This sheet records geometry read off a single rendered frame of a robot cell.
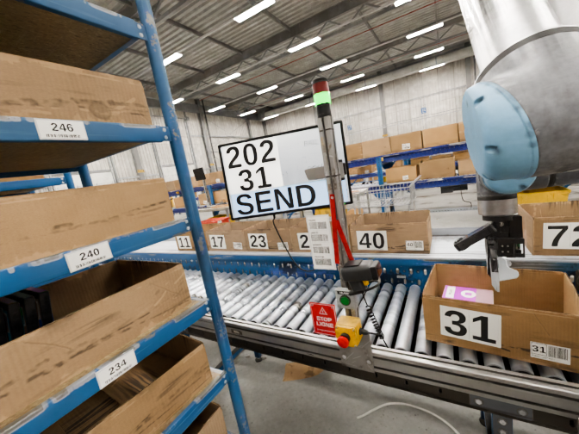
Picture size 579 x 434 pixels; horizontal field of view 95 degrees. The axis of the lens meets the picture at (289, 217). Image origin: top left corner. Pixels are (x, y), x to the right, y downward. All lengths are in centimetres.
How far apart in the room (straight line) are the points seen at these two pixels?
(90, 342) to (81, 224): 20
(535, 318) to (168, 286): 97
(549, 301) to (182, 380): 121
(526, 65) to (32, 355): 80
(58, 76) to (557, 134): 72
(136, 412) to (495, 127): 76
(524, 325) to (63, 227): 112
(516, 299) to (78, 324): 132
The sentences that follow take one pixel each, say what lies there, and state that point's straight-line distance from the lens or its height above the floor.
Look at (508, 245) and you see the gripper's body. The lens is 96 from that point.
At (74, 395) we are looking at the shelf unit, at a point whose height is 113.
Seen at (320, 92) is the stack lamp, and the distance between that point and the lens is 89.
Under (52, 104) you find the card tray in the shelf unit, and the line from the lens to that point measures 59.
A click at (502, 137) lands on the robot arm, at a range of 45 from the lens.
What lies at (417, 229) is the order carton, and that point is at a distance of 147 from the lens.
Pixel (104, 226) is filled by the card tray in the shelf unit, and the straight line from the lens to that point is 59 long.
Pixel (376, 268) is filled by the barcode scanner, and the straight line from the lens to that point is 85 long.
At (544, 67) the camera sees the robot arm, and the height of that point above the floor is 148.
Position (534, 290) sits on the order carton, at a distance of 133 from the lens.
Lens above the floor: 141
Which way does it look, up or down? 10 degrees down
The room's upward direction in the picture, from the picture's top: 10 degrees counter-clockwise
